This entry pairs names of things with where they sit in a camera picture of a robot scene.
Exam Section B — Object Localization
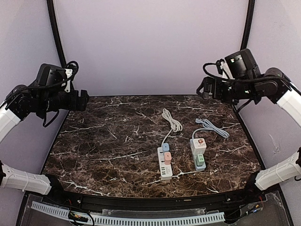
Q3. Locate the black frame post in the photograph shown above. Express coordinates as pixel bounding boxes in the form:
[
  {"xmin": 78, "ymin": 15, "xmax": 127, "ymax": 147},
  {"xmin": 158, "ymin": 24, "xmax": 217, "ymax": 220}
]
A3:
[
  {"xmin": 240, "ymin": 0, "xmax": 255, "ymax": 50},
  {"xmin": 46, "ymin": 0, "xmax": 67, "ymax": 67}
]

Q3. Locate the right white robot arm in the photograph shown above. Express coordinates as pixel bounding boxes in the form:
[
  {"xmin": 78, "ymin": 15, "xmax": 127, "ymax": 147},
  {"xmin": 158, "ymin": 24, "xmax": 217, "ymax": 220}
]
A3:
[{"xmin": 196, "ymin": 67, "xmax": 301, "ymax": 204}]

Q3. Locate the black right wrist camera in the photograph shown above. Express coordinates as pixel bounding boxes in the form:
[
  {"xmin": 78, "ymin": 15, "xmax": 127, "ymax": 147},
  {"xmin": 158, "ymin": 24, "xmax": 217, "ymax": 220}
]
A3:
[{"xmin": 225, "ymin": 48, "xmax": 261, "ymax": 80}]

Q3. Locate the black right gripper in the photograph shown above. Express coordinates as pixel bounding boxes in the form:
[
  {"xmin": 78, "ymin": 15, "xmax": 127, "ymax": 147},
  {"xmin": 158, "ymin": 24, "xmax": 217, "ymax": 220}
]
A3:
[{"xmin": 197, "ymin": 76, "xmax": 258, "ymax": 105}]

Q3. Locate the small circuit board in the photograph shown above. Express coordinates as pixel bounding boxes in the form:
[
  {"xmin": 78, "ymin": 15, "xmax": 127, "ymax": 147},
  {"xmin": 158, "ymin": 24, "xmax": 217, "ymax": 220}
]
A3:
[{"xmin": 68, "ymin": 211, "xmax": 88, "ymax": 222}]

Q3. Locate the blue plug charger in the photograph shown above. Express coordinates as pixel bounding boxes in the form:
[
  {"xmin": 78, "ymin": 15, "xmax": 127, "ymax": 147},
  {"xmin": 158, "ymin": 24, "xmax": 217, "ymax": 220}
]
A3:
[{"xmin": 162, "ymin": 143, "xmax": 170, "ymax": 153}]

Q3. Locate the white slotted cable duct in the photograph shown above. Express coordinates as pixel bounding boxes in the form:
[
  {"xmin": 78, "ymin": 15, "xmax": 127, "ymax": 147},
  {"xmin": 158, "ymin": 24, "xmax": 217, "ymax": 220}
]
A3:
[{"xmin": 31, "ymin": 201, "xmax": 225, "ymax": 226}]

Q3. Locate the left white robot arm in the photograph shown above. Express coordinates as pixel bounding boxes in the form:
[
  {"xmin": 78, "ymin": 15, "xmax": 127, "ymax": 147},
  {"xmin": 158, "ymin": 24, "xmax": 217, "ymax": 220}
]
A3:
[{"xmin": 0, "ymin": 61, "xmax": 89, "ymax": 205}]

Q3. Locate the white power strip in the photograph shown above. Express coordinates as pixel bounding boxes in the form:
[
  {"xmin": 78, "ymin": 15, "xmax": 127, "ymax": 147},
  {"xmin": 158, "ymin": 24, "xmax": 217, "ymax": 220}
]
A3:
[{"xmin": 157, "ymin": 147, "xmax": 173, "ymax": 180}]

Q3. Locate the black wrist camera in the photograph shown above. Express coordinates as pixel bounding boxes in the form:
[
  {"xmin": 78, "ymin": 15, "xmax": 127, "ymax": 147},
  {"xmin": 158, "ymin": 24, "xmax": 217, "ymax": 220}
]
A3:
[
  {"xmin": 225, "ymin": 48, "xmax": 261, "ymax": 80},
  {"xmin": 36, "ymin": 64, "xmax": 67, "ymax": 86}
]

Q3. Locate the white power strip cable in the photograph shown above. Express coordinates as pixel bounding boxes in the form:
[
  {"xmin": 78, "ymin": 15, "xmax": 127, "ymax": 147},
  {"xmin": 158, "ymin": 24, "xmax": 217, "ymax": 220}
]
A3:
[{"xmin": 159, "ymin": 108, "xmax": 183, "ymax": 147}]

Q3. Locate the grey blue power strip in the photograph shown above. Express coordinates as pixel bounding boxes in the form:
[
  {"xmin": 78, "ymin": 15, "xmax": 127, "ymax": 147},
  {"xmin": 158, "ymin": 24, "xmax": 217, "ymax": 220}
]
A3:
[{"xmin": 189, "ymin": 138, "xmax": 207, "ymax": 171}]

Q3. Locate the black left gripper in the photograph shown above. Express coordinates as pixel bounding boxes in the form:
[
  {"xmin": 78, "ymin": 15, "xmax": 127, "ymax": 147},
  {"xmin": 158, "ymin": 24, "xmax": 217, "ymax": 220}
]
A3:
[{"xmin": 38, "ymin": 89, "xmax": 89, "ymax": 113}]

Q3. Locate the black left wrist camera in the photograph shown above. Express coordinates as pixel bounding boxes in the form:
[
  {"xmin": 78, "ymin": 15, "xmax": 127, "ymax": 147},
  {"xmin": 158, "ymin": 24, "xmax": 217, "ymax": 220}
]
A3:
[{"xmin": 36, "ymin": 64, "xmax": 67, "ymax": 86}]

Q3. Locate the pink plug charger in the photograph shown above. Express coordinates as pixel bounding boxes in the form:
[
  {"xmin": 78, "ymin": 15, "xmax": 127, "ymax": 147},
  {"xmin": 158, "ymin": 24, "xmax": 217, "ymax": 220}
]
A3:
[{"xmin": 164, "ymin": 152, "xmax": 172, "ymax": 165}]

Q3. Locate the green plug charger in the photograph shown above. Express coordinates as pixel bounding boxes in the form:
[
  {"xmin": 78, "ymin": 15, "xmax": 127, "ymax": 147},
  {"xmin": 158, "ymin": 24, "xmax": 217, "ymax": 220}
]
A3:
[{"xmin": 195, "ymin": 153, "xmax": 205, "ymax": 167}]

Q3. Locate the left black frame post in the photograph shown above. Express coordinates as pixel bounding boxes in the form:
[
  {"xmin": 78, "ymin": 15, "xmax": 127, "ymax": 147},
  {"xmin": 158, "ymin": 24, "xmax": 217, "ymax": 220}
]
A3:
[{"xmin": 46, "ymin": 0, "xmax": 67, "ymax": 67}]

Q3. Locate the black front rail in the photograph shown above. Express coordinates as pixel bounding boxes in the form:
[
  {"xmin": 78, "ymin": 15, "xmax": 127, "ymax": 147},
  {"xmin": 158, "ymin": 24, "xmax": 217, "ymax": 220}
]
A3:
[{"xmin": 25, "ymin": 182, "xmax": 280, "ymax": 214}]

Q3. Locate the right black frame post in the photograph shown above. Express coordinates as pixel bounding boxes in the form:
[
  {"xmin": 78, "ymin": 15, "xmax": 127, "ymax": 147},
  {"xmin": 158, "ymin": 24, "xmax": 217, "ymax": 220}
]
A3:
[{"xmin": 240, "ymin": 0, "xmax": 255, "ymax": 50}]

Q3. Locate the white cube socket adapter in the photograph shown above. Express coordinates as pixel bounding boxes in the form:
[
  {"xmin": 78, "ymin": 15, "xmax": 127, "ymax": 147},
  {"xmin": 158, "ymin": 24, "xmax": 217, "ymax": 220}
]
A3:
[{"xmin": 192, "ymin": 138, "xmax": 207, "ymax": 154}]

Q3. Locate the grey power strip cable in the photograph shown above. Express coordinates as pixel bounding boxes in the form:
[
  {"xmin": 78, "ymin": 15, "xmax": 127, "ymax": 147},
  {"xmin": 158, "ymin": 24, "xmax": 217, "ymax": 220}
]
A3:
[{"xmin": 191, "ymin": 117, "xmax": 230, "ymax": 139}]

